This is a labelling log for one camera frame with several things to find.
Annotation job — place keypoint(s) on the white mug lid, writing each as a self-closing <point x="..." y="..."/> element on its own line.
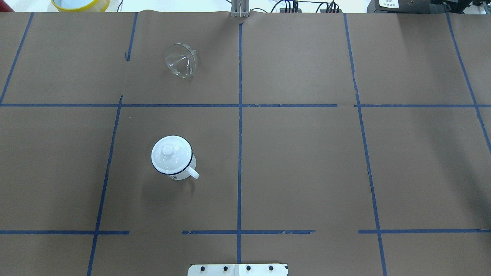
<point x="170" y="154"/>

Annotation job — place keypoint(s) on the white enamel mug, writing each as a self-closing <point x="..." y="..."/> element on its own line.
<point x="183" y="172"/>

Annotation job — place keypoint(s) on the grey label printer box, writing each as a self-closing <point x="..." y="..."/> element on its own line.
<point x="399" y="6"/>

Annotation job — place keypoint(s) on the yellow rimmed blue bowl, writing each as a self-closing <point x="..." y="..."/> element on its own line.
<point x="81" y="5"/>

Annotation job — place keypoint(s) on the aluminium frame post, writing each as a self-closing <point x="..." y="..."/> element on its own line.
<point x="239" y="8"/>

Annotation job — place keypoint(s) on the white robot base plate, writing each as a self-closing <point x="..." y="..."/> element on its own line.
<point x="258" y="269"/>

